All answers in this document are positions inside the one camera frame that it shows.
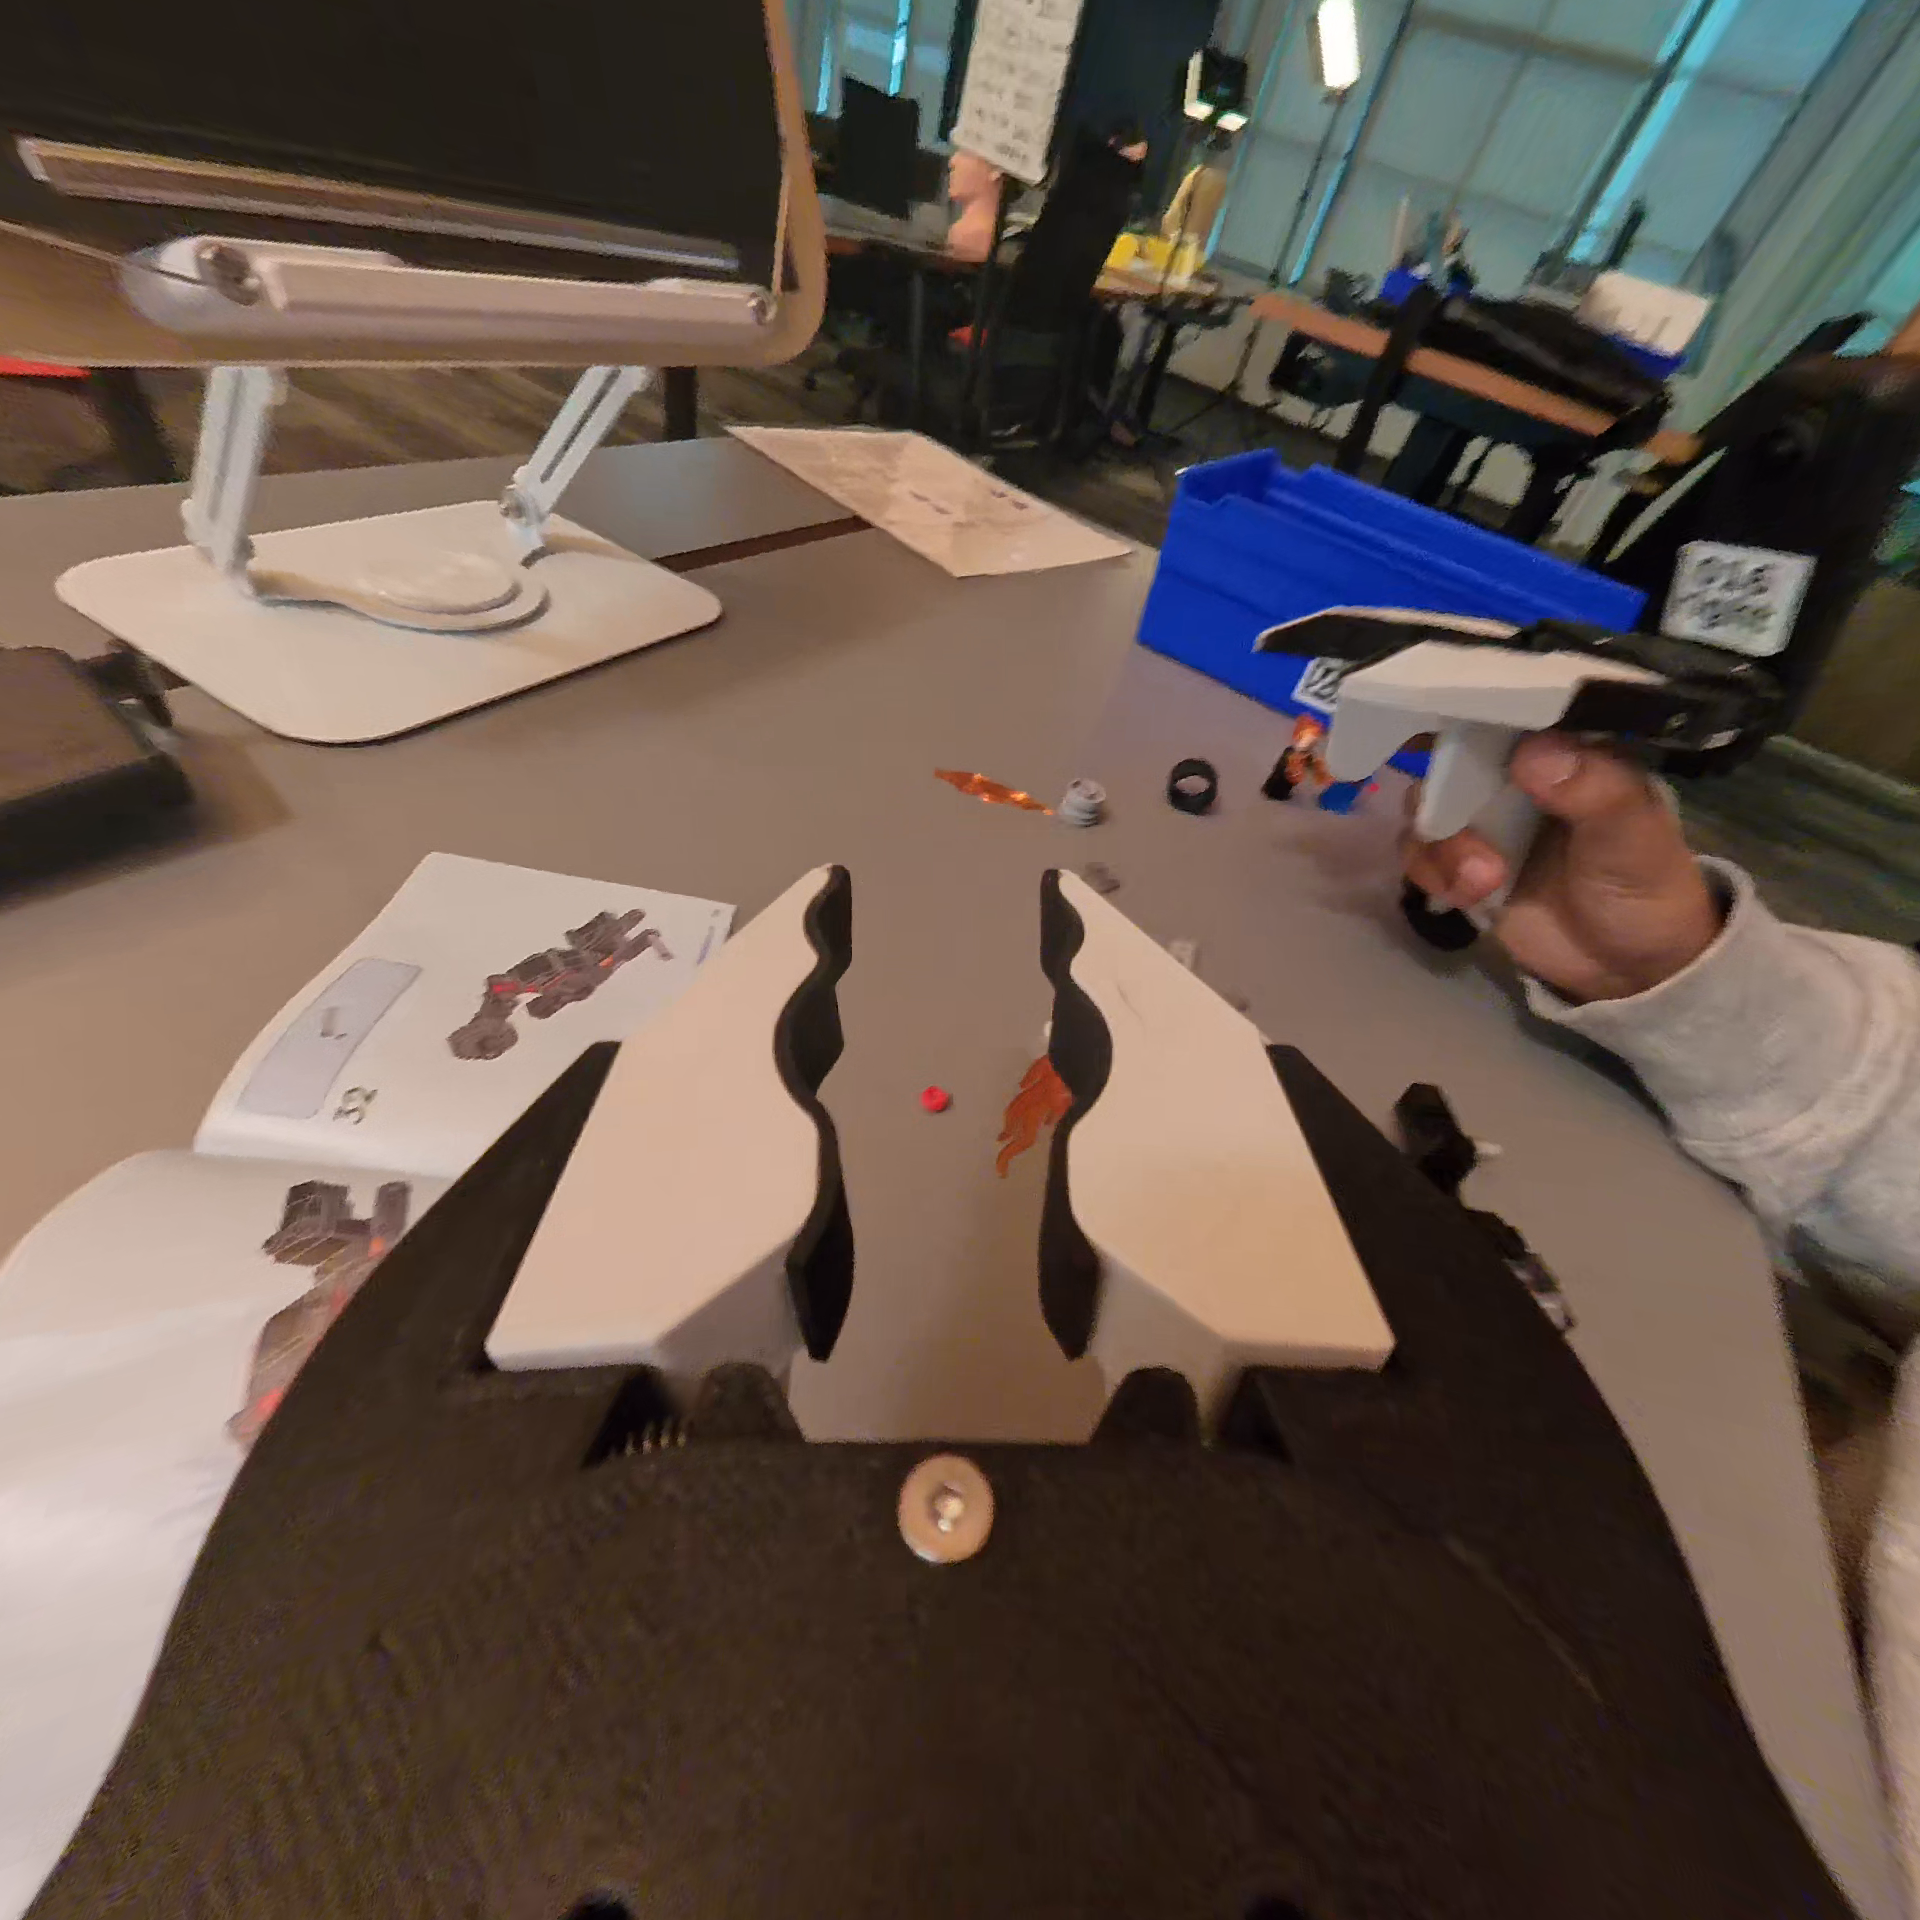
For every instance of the orange lego flame piece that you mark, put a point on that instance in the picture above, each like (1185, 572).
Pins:
(1036, 1117)

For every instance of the person's right hand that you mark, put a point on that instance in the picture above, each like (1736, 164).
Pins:
(1621, 886)

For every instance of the black lego motorcycle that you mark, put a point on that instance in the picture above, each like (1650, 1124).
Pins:
(1430, 1124)

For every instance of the black power bank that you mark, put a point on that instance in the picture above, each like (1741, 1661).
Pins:
(76, 764)

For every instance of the instruction booklet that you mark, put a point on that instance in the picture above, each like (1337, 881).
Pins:
(150, 1321)

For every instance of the orange flame minifigure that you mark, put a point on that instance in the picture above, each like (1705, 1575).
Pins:
(1299, 759)

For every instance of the white wall chart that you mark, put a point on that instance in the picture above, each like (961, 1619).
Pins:
(1021, 91)

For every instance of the printed paper sheet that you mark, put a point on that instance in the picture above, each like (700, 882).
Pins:
(932, 493)

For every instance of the long orange lego flame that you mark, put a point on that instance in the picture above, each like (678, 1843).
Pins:
(996, 793)

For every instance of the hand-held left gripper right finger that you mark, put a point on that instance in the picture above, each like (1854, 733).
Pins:
(1216, 1187)

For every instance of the red blue minifigure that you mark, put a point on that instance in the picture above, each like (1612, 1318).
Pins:
(1351, 793)

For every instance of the black office chair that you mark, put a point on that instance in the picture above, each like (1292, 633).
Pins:
(1072, 268)

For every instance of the black lego tire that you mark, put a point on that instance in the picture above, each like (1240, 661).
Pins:
(1194, 785)

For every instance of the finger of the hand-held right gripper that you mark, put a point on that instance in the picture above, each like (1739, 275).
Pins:
(1425, 638)
(1440, 693)

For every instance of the wooden desk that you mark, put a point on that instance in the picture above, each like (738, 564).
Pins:
(1440, 362)

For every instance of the white laptop stand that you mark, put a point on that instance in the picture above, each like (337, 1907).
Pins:
(390, 633)

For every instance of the blue plastic bin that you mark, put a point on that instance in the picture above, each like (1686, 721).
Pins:
(1351, 555)

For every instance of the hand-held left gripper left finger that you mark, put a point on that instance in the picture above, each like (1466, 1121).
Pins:
(673, 1187)

